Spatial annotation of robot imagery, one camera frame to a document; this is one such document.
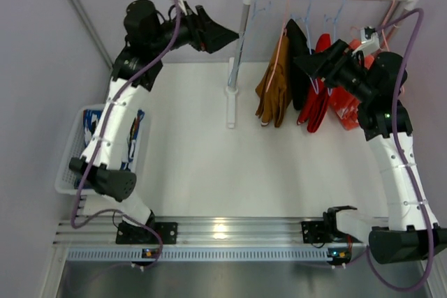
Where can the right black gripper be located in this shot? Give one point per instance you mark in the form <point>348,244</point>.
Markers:
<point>336,64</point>

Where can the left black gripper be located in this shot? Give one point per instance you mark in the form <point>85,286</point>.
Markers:
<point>202,29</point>

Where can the light blue wire hanger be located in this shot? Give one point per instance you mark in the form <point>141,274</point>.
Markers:
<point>256,8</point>

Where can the pink hanger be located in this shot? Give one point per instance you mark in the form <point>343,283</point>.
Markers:
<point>369,59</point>
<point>282,34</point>

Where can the brown mustard trousers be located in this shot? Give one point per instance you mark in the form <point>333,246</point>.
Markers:
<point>273,104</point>

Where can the blue white patterned trousers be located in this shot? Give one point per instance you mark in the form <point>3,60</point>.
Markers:
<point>90,120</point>

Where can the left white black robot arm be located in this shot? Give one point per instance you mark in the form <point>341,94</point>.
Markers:
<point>149,36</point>

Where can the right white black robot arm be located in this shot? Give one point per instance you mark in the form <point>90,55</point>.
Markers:
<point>411,231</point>

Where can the red trousers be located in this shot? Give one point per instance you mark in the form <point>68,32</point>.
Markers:
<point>315,107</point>

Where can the black trousers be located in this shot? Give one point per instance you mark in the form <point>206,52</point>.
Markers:
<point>299,81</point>

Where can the orange white patterned trousers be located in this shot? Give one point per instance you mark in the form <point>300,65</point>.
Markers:
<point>345,105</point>

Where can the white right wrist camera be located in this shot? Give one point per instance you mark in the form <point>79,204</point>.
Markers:
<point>369,42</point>

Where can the aluminium mounting rail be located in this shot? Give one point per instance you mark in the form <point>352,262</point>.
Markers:
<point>192,231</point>

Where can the grey slotted cable duct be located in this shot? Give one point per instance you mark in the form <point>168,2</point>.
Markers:
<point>201,254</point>

